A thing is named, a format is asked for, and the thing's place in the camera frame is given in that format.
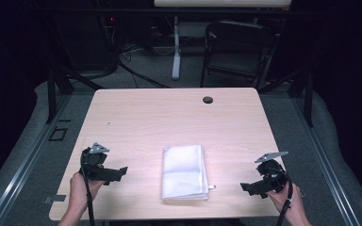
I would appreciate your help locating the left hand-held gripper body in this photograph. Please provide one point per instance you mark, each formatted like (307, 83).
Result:
(92, 163)

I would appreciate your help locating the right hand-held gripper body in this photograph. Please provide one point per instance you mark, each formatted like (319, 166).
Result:
(275, 177)

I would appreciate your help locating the white mesh bag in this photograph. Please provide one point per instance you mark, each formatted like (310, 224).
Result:
(184, 172)

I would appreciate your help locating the person's right hand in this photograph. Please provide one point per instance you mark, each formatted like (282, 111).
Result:
(292, 204)

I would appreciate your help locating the person's left hand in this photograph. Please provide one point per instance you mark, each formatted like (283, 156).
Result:
(79, 193)

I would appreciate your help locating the black computer tower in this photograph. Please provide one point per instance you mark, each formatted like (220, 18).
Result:
(86, 44)

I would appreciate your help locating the white desk leg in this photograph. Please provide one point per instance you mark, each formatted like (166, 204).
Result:
(176, 56)

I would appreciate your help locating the black folding chair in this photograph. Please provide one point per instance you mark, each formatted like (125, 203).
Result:
(238, 47)

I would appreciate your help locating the grey metal table bracket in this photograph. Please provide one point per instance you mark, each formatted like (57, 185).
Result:
(302, 192)
(55, 198)

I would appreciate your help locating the aluminium floor rail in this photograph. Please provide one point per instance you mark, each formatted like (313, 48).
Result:
(22, 164)
(326, 166)

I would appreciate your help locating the black frame post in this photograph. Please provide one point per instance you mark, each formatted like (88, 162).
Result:
(309, 100)
(51, 97)

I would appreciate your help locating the black horizontal frame bar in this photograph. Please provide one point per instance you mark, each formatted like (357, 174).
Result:
(138, 12)

